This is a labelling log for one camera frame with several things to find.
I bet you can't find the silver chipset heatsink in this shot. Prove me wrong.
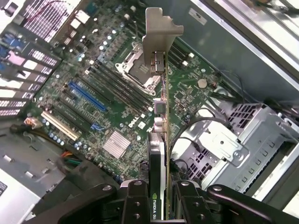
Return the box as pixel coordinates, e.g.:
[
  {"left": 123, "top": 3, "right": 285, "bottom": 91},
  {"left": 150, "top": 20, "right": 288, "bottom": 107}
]
[{"left": 102, "top": 130, "right": 132, "bottom": 160}]

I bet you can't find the silver disk bay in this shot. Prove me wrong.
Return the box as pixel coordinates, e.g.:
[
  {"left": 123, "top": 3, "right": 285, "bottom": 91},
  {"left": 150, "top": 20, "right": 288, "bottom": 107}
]
[{"left": 177, "top": 102, "right": 299, "bottom": 201}]

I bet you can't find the white expansion slot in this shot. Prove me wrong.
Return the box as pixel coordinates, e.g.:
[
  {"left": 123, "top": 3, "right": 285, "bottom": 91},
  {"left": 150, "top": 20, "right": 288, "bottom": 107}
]
[{"left": 40, "top": 110, "right": 80, "bottom": 142}]

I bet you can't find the long black expansion slot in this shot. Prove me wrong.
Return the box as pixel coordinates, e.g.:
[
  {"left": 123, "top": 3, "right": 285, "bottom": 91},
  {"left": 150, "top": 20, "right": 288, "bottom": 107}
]
[
  {"left": 57, "top": 93, "right": 96, "bottom": 123},
  {"left": 77, "top": 78, "right": 115, "bottom": 105},
  {"left": 50, "top": 102, "right": 93, "bottom": 135}
]

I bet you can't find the blue expansion slot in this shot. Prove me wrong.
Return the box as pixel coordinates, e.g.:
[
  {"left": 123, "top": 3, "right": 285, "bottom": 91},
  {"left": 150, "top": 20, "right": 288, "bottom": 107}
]
[{"left": 68, "top": 80, "right": 109, "bottom": 113}]

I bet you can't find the green motherboard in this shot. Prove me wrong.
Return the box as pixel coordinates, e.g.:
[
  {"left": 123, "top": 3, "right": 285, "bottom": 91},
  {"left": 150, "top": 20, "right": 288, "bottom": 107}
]
[{"left": 30, "top": 0, "right": 234, "bottom": 185}]

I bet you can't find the short black expansion slot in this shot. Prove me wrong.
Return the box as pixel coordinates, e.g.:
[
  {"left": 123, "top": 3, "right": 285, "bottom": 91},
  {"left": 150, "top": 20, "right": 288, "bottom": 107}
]
[{"left": 62, "top": 88, "right": 77, "bottom": 100}]

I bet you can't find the black RAM slot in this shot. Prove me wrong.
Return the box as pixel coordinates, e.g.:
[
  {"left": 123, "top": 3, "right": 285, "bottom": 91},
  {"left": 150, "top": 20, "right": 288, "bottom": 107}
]
[
  {"left": 123, "top": 13, "right": 190, "bottom": 67},
  {"left": 129, "top": 5, "right": 195, "bottom": 59},
  {"left": 122, "top": 20, "right": 184, "bottom": 70},
  {"left": 90, "top": 60, "right": 155, "bottom": 103},
  {"left": 88, "top": 65, "right": 153, "bottom": 108},
  {"left": 127, "top": 10, "right": 191, "bottom": 62},
  {"left": 95, "top": 57, "right": 156, "bottom": 98}
]

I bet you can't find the CPU socket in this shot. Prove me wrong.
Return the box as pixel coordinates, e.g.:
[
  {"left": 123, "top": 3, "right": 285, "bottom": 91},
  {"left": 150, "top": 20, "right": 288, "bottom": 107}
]
[{"left": 114, "top": 39, "right": 162, "bottom": 97}]

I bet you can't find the grey PC case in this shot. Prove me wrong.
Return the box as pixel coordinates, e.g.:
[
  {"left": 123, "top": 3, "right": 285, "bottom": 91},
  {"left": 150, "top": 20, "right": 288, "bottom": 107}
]
[{"left": 0, "top": 0, "right": 299, "bottom": 224}]

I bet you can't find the multicolour power wire bundle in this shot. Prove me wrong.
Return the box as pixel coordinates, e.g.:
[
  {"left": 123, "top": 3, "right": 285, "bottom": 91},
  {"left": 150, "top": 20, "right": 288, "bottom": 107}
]
[{"left": 58, "top": 150, "right": 82, "bottom": 175}]

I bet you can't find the sleeved yellow black power wire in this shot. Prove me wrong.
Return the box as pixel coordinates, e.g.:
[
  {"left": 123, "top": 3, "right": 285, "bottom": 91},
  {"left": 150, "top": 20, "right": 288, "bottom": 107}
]
[{"left": 10, "top": 116, "right": 71, "bottom": 152}]

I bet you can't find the red and black wire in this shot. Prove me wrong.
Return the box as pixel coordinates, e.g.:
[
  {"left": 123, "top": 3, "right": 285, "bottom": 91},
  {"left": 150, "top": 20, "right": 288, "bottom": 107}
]
[{"left": 35, "top": 0, "right": 72, "bottom": 16}]

